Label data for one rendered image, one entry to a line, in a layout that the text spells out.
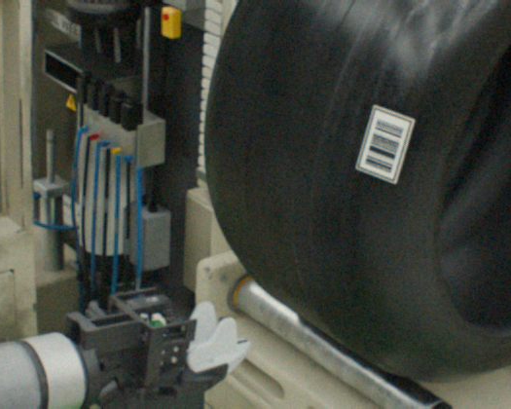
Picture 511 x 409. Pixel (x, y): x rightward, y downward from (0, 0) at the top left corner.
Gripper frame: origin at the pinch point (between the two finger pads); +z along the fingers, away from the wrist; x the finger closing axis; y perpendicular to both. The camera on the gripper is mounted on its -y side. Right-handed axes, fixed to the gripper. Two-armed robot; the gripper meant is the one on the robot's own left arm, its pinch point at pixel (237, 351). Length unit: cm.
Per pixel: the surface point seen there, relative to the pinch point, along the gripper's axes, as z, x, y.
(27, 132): 4, 52, 4
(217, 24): 24, 40, 22
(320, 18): 4.8, 1.4, 33.8
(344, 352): 19.2, 3.2, -6.1
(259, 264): 7.0, 6.4, 5.7
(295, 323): 18.9, 11.4, -6.4
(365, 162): 3.3, -9.1, 23.4
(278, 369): 17.0, 10.7, -11.9
